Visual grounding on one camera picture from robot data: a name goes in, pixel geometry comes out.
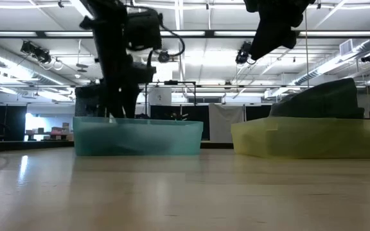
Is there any black rig frame crossbar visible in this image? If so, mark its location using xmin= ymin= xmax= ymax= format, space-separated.
xmin=0 ymin=30 xmax=370 ymax=40

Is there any white board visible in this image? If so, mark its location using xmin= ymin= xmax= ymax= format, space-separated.
xmin=148 ymin=87 xmax=173 ymax=107

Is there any dark green baseball cap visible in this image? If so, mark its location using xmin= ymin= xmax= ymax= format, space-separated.
xmin=269 ymin=77 xmax=366 ymax=120

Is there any black computer monitor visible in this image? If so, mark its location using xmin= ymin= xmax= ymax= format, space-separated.
xmin=74 ymin=83 xmax=106 ymax=117

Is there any black metal stand frame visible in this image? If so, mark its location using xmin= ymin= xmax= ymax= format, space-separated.
xmin=143 ymin=80 xmax=197 ymax=117

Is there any shelf with boxes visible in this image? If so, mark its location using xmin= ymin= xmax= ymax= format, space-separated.
xmin=25 ymin=122 xmax=75 ymax=142

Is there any teal translucent plastic bin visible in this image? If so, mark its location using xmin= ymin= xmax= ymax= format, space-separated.
xmin=73 ymin=115 xmax=204 ymax=157

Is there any yellow translucent plastic bin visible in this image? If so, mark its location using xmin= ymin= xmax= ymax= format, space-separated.
xmin=230 ymin=115 xmax=370 ymax=160

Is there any black overhead rig camera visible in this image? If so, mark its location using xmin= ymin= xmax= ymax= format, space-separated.
xmin=157 ymin=49 xmax=171 ymax=64

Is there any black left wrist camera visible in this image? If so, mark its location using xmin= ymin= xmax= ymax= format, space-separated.
xmin=126 ymin=8 xmax=164 ymax=53

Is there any white hanging cloth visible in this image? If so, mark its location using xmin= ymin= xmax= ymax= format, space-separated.
xmin=208 ymin=103 xmax=245 ymax=144

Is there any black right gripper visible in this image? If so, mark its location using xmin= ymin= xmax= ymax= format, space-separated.
xmin=243 ymin=0 xmax=316 ymax=62

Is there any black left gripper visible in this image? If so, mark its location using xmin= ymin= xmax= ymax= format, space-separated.
xmin=98 ymin=54 xmax=157 ymax=119

